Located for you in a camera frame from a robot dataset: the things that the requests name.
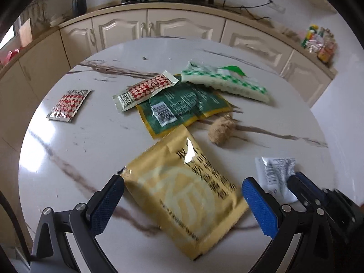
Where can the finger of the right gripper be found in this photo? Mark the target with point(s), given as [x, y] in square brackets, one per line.
[294, 185]
[311, 184]

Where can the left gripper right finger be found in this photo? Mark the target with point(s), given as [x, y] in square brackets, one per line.
[279, 222]

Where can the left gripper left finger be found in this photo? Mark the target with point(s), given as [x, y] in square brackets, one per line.
[51, 251]

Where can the small white sachet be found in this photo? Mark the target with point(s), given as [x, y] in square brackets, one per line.
[273, 174]

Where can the yellow gold large packet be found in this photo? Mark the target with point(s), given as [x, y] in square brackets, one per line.
[175, 184]

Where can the red checkered sachet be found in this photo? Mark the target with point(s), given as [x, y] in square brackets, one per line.
[69, 104]

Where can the green white checkered package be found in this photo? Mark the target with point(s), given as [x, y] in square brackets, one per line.
[230, 79]

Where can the dark green packet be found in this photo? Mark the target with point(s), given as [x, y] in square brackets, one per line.
[182, 104]

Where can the red white checkered stick packet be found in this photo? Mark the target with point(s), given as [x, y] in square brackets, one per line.
[144, 90]

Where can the cream lower kitchen cabinets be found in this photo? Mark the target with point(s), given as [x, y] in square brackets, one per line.
[118, 46]

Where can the condiment bottles group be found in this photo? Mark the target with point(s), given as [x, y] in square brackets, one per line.
[321, 43]

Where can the wooden cutting board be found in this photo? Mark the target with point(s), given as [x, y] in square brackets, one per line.
[25, 34]

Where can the black electric kettle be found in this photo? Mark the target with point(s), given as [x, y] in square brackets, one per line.
[79, 7]

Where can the wall power socket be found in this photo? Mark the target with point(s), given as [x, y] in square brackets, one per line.
[276, 7]

